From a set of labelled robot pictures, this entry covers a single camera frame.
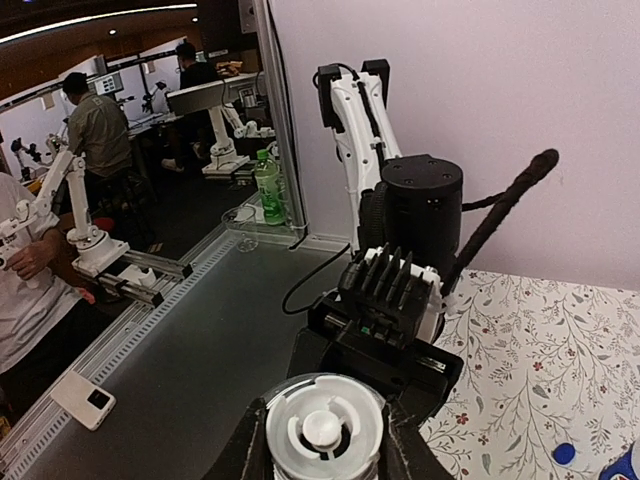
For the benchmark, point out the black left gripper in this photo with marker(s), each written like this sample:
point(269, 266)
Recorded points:
point(420, 377)

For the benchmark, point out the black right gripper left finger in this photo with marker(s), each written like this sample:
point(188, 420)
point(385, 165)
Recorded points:
point(246, 456)

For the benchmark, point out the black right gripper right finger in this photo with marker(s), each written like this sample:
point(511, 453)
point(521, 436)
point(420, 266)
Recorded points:
point(403, 453)

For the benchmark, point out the white bottle cap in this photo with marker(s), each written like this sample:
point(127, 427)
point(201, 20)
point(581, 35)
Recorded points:
point(325, 425)

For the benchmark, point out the blue bottle cap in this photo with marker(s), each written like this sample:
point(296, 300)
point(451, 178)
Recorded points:
point(564, 454)

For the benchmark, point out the clear Pepsi plastic bottle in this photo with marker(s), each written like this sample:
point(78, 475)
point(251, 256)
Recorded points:
point(625, 467)

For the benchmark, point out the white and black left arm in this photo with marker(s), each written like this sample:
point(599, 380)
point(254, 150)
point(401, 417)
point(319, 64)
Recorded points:
point(413, 203)

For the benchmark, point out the green tea bottle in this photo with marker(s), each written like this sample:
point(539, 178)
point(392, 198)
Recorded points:
point(267, 176)

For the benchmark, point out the floral patterned table mat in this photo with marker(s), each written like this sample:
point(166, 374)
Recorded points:
point(545, 362)

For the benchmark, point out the white power bank device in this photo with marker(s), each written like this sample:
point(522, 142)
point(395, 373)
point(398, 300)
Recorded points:
point(83, 400)

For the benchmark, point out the clear plastic cup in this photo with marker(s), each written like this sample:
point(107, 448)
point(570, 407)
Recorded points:
point(241, 223)

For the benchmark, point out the person in white shirt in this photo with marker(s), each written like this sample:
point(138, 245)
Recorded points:
point(45, 322)

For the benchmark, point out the person in black shirt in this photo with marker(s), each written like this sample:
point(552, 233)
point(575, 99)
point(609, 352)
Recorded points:
point(195, 127)

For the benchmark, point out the person in grey shirt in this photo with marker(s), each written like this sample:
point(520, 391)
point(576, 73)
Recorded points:
point(97, 131)

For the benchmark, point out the left wrist camera on white mount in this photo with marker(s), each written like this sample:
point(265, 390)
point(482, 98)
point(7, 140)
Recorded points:
point(388, 297)

